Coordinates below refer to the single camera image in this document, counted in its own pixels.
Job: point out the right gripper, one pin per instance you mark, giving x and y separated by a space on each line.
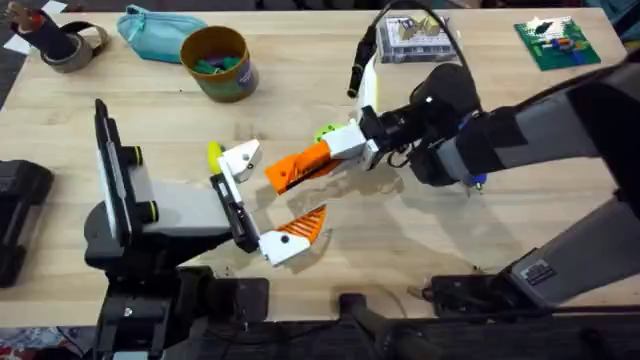
440 110

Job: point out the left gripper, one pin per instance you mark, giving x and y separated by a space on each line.
190 210

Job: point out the orange ribbed wedge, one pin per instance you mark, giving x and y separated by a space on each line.
282 175

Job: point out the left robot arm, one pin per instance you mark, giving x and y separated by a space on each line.
132 312

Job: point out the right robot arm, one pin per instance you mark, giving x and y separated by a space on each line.
550 120

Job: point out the blue electric screwdriver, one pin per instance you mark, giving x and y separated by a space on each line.
478 181

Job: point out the green disc with holes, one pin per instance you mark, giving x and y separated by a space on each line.
324 131

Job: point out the clear box with parts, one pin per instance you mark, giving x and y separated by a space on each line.
415 42

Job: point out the brown tub with toys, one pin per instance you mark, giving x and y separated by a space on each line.
220 65

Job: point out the left wrist upright plate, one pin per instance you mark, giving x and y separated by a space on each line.
114 170

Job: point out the teal zip bag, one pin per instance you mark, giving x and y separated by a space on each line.
157 32

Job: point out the green board with blocks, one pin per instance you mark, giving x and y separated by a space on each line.
557 45

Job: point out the grey tape roll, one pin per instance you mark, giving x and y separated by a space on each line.
75 55

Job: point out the black box device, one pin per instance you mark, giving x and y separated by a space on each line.
20 215

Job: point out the white paper sheet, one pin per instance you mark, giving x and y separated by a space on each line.
54 6

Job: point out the black rail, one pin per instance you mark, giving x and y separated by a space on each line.
450 340

